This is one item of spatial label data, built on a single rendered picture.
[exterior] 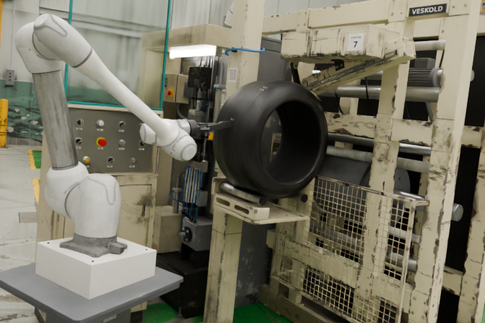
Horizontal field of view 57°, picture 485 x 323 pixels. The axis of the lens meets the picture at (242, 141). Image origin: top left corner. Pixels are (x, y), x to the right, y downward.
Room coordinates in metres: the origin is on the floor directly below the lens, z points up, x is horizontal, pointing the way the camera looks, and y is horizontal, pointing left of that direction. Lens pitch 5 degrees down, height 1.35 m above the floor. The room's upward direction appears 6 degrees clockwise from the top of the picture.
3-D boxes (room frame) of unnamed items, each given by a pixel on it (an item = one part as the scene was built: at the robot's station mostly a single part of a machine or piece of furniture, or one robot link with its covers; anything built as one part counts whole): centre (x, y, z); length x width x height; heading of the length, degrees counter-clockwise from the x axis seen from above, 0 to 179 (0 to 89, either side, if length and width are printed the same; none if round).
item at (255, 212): (2.27, -0.02, 0.84); 0.36 x 0.09 x 0.06; 37
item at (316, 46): (2.43, -0.44, 1.71); 0.61 x 0.25 x 0.15; 37
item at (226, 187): (2.27, -0.02, 0.90); 0.35 x 0.05 x 0.05; 37
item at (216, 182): (2.50, -0.02, 0.90); 0.40 x 0.03 x 0.10; 127
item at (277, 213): (2.35, -0.13, 0.80); 0.37 x 0.36 x 0.02; 127
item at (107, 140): (2.57, 0.81, 0.63); 0.56 x 0.41 x 1.27; 127
